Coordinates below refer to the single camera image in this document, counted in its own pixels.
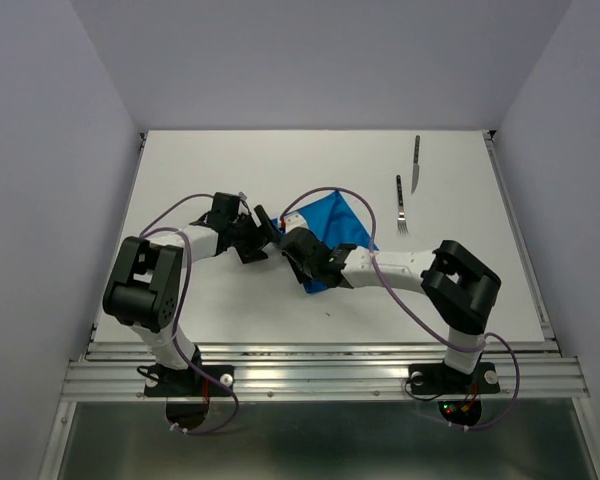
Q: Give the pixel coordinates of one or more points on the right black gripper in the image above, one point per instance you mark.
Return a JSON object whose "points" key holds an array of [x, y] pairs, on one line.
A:
{"points": [[300, 274]]}

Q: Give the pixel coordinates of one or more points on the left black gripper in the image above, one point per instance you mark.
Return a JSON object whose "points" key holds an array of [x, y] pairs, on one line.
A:
{"points": [[263, 235]]}

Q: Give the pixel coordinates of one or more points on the blue cloth napkin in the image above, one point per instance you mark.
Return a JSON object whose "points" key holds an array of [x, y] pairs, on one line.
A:
{"points": [[332, 221]]}

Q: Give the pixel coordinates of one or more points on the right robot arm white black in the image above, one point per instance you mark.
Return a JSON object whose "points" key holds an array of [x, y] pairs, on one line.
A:
{"points": [[462, 289]]}

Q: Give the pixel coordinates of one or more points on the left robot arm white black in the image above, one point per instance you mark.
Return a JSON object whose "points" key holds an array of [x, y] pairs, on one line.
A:
{"points": [[143, 292]]}

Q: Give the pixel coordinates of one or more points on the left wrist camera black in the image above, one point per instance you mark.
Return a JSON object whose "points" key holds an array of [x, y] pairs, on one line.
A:
{"points": [[225, 205]]}

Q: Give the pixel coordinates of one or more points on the steel fork black handle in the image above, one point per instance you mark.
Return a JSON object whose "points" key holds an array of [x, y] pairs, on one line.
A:
{"points": [[402, 225]]}

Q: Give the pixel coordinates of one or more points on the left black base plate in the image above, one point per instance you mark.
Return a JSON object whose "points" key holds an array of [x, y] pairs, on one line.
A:
{"points": [[161, 382]]}

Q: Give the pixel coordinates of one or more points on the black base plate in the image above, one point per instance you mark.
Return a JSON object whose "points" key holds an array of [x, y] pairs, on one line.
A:
{"points": [[439, 379], [161, 382]]}

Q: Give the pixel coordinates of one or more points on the steel knife black handle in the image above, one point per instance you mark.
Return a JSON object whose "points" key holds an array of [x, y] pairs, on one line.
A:
{"points": [[415, 164]]}

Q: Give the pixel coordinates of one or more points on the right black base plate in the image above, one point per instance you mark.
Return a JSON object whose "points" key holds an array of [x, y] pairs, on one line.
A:
{"points": [[439, 379]]}

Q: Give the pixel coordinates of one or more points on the aluminium front rail frame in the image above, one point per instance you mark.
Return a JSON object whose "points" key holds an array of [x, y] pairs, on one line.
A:
{"points": [[313, 372]]}

